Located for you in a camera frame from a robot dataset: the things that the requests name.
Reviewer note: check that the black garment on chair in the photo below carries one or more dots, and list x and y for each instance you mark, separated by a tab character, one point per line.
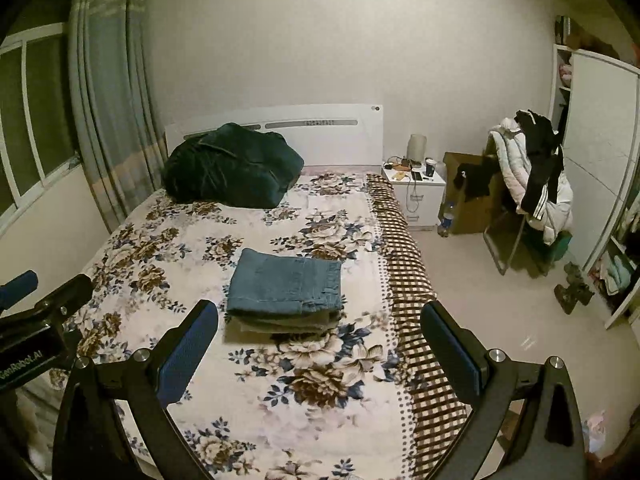
544	152

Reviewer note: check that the brown cardboard box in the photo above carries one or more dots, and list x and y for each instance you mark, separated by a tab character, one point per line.
474	187

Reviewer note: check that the grey striped curtain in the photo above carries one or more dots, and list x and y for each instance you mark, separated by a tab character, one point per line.
121	142

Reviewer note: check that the white wardrobe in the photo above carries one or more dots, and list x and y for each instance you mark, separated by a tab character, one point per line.
596	99

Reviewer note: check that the blue denim pants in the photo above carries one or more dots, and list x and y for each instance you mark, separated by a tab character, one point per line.
285	295

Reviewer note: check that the floral fleece bed blanket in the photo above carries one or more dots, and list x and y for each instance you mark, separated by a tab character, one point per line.
318	369

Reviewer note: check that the white bedside table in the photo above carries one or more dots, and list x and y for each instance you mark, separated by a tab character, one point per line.
419	191

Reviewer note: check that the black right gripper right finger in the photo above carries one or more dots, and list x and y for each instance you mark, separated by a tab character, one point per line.
547	441

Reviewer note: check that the dark shoes on floor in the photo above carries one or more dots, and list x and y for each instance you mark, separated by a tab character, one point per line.
575	292

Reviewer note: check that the white bed headboard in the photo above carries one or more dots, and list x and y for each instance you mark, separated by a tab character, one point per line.
323	134

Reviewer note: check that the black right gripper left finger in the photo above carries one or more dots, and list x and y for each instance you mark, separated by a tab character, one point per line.
90	441

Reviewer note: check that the white puffer jacket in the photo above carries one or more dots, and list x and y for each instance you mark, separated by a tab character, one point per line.
552	213

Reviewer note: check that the chair with piled clothes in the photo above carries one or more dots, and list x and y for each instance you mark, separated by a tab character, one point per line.
510	232

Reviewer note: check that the dark green quilt bundle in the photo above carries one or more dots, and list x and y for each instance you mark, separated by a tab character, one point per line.
232	165

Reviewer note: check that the plastic water bottle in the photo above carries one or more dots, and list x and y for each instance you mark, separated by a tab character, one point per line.
446	219

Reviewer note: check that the grey cylinder lamp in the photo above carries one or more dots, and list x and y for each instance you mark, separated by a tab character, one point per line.
416	148

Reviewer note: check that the window with white frame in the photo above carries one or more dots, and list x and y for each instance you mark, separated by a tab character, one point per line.
37	129

